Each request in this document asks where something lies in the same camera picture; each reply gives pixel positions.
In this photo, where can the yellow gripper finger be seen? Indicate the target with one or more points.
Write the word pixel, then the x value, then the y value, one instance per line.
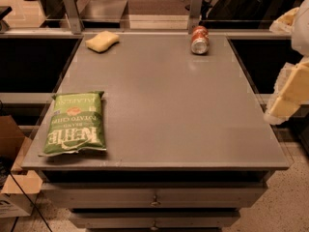
pixel 284 23
pixel 291 90

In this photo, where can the red coke can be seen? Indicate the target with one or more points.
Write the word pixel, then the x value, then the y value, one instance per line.
pixel 200 40

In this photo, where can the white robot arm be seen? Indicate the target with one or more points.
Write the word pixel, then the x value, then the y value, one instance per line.
pixel 300 32

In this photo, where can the green jalapeno chip bag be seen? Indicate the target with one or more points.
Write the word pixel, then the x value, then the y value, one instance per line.
pixel 76 124

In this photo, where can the dark backpack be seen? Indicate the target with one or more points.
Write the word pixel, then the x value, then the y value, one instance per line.
pixel 239 9

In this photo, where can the yellow sponge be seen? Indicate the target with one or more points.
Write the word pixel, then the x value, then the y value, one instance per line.
pixel 102 41

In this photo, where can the lower cabinet drawer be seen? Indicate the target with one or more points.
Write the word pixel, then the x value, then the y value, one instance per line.
pixel 154 219

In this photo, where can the cabinet drawer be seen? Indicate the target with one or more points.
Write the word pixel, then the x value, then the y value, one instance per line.
pixel 154 219
pixel 100 196

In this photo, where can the upper cabinet drawer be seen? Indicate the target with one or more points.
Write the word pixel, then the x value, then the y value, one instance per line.
pixel 100 196

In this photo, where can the cardboard box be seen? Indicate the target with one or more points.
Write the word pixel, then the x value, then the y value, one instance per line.
pixel 19 191

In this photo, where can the right metal bracket post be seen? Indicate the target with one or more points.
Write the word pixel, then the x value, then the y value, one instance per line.
pixel 194 14

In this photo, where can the metal bracket post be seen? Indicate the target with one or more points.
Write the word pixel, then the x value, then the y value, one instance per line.
pixel 194 14
pixel 73 16

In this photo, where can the left metal bracket post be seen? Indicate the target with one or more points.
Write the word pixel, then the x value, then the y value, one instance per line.
pixel 73 16

